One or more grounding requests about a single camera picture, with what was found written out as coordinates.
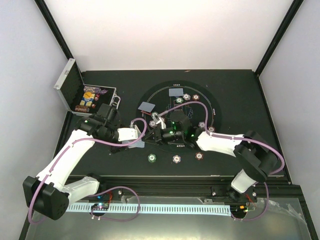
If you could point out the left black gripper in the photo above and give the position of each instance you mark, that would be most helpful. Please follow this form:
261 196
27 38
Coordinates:
114 149

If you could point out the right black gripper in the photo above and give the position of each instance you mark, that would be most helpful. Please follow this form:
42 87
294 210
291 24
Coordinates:
158 136

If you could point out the blue chips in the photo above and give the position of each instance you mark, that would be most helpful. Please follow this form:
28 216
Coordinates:
152 124
201 124
186 97

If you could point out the blue playing card deck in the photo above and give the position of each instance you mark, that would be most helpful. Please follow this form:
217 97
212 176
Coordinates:
139 144

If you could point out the orange black poker chip stack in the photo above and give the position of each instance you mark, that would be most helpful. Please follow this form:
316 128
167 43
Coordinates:
199 156

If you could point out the blue white poker chip stack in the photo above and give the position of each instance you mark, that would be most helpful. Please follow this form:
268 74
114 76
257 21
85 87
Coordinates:
176 159

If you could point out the green poker chip stack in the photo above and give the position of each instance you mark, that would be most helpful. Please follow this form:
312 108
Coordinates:
152 158

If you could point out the blue card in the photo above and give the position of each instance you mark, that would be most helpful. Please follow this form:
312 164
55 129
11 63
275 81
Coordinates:
175 92
146 107

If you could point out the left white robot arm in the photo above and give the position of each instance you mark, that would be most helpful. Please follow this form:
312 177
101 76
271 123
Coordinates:
48 193

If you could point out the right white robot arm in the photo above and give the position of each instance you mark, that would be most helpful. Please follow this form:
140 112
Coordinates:
256 158

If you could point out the round black poker mat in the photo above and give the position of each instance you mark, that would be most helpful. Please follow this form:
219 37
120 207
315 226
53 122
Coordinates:
206 109

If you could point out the brown chip row in case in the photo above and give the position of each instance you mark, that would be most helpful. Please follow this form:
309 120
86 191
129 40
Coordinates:
82 109

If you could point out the yellow blue card box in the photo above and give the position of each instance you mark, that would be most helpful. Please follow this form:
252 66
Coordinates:
87 99

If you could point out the aluminium poker case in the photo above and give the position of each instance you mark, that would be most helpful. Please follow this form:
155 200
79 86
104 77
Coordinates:
70 88

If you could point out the purple chip row in case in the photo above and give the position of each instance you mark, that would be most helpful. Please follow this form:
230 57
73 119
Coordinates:
95 90

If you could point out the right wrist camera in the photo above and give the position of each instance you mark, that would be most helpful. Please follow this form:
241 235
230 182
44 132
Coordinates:
180 121

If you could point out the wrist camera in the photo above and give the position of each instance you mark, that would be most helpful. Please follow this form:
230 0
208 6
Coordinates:
127 133
180 121

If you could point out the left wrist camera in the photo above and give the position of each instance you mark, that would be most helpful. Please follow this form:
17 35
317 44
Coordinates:
127 133

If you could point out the white slotted cable duct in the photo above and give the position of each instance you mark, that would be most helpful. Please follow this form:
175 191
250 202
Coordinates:
167 209

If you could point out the black aluminium rail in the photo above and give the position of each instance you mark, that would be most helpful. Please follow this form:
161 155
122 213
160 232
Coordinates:
216 188

